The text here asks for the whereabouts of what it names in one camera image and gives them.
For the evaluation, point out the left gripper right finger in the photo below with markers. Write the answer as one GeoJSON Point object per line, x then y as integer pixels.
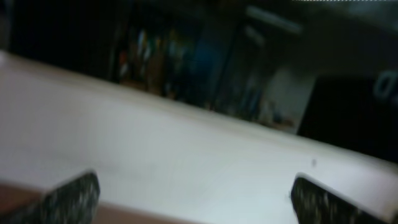
{"type": "Point", "coordinates": [314, 204]}

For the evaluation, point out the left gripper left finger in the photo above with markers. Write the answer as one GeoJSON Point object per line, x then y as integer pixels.
{"type": "Point", "coordinates": [74, 202]}

